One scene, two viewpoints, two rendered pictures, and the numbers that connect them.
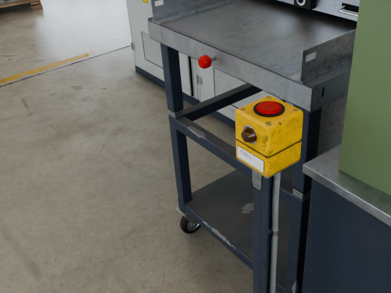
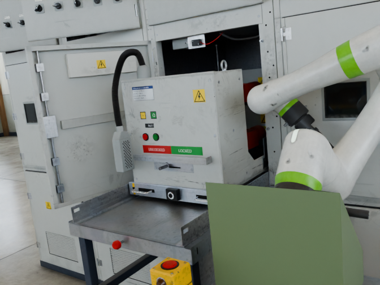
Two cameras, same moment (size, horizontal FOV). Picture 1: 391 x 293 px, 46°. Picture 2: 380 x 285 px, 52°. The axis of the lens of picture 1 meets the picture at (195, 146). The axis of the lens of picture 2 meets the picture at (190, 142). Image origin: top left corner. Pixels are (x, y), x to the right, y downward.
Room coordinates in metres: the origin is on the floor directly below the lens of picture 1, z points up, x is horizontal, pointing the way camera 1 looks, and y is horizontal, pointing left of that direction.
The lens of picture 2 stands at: (-0.30, 0.12, 1.40)
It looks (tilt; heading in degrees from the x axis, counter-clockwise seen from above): 10 degrees down; 341
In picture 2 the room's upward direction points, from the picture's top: 6 degrees counter-clockwise
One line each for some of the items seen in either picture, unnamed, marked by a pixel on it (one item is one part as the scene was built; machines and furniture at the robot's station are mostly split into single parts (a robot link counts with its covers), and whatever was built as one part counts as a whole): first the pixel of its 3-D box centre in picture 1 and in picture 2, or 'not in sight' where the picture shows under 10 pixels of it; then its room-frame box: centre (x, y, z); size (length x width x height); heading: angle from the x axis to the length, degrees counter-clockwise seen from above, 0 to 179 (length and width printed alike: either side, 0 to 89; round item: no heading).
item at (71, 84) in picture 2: not in sight; (103, 119); (1.67, -0.14, 1.21); 0.63 x 0.07 x 0.74; 105
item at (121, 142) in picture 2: not in sight; (123, 150); (1.39, -0.17, 1.09); 0.08 x 0.05 x 0.17; 124
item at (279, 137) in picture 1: (267, 135); (171, 282); (0.64, -0.12, 0.85); 0.08 x 0.08 x 0.10; 34
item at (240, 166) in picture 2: not in sight; (202, 124); (1.40, -0.56, 1.15); 0.51 x 0.50 x 0.48; 124
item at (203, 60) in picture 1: (208, 60); (118, 244); (1.05, -0.05, 0.82); 0.04 x 0.03 x 0.03; 124
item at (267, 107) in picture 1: (269, 110); (169, 266); (0.64, -0.12, 0.90); 0.04 x 0.04 x 0.02
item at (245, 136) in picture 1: (246, 135); (160, 284); (0.62, -0.08, 0.87); 0.03 x 0.01 x 0.03; 34
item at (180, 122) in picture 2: not in sight; (168, 135); (1.25, -0.34, 1.15); 0.48 x 0.01 x 0.48; 34
